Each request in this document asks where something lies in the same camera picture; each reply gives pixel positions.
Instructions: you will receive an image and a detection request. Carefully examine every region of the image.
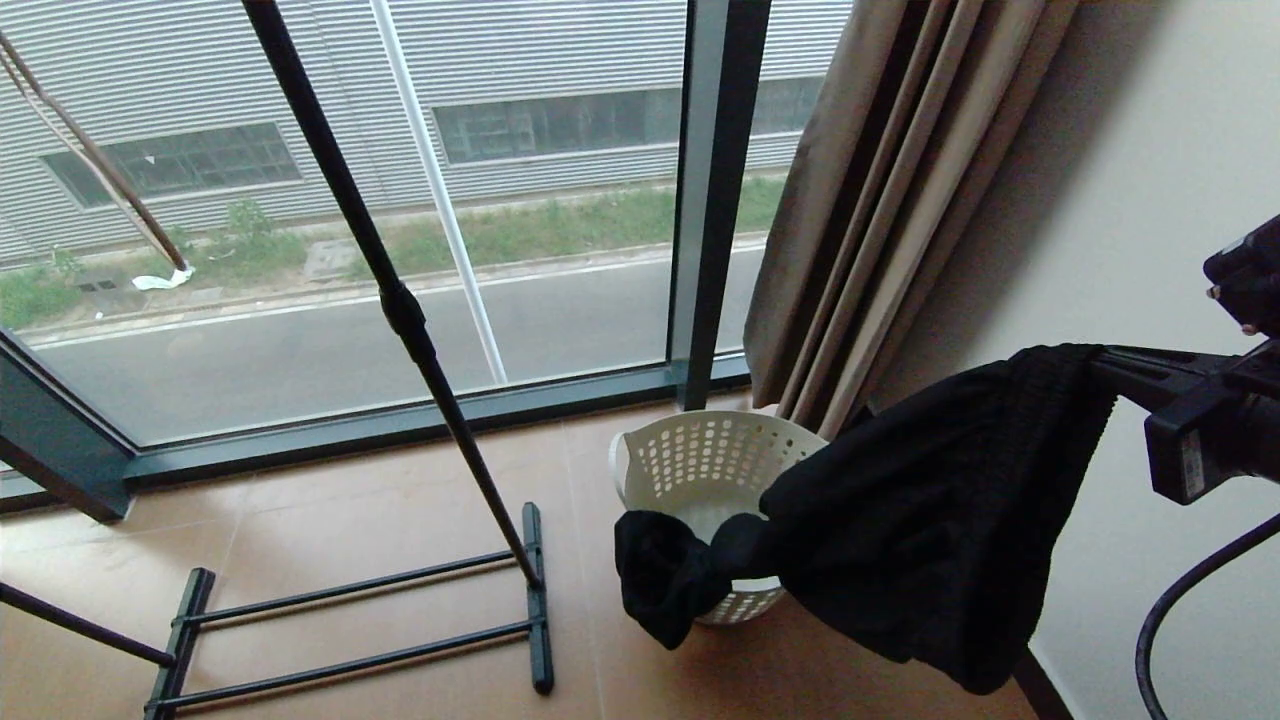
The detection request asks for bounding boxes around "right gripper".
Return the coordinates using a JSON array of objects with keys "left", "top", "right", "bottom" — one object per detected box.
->
[{"left": 1143, "top": 385, "right": 1280, "bottom": 506}]

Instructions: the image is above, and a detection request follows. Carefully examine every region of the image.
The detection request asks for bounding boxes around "black garment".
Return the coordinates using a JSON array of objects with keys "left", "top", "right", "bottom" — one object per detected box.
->
[
  {"left": 613, "top": 508, "right": 776, "bottom": 651},
  {"left": 758, "top": 343, "right": 1119, "bottom": 697}
]

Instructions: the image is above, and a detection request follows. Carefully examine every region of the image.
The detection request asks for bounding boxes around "white laundry basket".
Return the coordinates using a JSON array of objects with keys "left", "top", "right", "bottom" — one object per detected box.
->
[{"left": 608, "top": 410, "right": 831, "bottom": 628}]

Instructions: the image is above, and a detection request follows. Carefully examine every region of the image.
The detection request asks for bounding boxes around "black clothes rack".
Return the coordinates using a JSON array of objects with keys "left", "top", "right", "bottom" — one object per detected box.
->
[{"left": 0, "top": 0, "right": 556, "bottom": 720}]

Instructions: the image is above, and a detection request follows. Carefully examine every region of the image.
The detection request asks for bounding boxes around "pink clothes hanger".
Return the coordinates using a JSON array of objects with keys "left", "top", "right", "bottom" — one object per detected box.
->
[{"left": 0, "top": 30, "right": 193, "bottom": 273}]

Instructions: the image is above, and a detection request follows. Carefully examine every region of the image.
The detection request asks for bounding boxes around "beige curtain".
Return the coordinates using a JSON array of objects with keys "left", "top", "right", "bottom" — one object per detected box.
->
[{"left": 742, "top": 0, "right": 1081, "bottom": 441}]

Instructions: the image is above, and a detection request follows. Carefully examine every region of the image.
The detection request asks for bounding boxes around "window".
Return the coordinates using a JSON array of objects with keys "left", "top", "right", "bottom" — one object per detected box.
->
[{"left": 0, "top": 0, "right": 856, "bottom": 521}]

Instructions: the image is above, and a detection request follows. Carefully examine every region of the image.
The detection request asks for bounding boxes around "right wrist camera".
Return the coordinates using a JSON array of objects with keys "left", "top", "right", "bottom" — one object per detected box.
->
[{"left": 1203, "top": 213, "right": 1280, "bottom": 338}]

